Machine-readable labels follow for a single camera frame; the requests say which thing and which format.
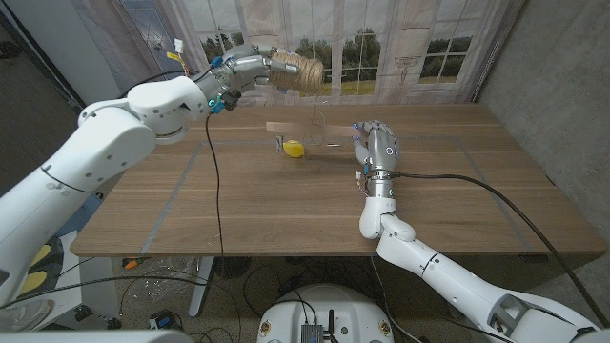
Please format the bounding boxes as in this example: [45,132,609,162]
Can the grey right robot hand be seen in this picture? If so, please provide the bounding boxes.
[352,119,400,177]

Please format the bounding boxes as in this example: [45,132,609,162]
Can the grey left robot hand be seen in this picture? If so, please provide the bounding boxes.
[193,43,301,113]

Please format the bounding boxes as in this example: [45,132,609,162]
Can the jute twine spool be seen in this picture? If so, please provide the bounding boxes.
[269,50,326,95]

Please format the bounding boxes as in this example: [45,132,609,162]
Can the jute thread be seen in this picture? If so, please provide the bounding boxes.
[309,91,342,148]

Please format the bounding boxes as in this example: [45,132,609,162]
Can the yellow toy lemon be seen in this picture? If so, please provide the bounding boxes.
[281,139,306,159]

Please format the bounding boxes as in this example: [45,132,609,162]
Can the printed window backdrop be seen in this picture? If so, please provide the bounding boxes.
[71,0,525,108]

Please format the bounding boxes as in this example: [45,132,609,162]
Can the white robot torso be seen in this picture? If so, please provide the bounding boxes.
[255,284,396,343]

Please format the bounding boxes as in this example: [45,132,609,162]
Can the black round floor fan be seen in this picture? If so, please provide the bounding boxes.
[213,256,253,281]

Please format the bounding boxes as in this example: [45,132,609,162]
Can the grey electronics box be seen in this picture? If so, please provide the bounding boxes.
[299,323,325,343]

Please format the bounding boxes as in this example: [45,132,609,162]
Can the white table leg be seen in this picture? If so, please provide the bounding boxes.
[188,256,215,319]

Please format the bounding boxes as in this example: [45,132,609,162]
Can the blue floor adapter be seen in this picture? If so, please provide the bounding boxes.
[150,309,177,331]

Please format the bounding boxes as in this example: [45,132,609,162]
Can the black yellow foot pedal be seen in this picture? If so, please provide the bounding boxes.
[16,235,66,299]

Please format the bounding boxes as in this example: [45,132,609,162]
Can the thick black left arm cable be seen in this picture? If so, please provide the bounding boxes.
[116,70,193,99]

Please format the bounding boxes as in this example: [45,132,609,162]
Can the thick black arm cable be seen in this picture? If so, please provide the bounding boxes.
[116,70,193,99]
[393,171,610,331]

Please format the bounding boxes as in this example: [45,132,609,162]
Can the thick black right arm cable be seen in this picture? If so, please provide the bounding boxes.
[393,171,610,331]

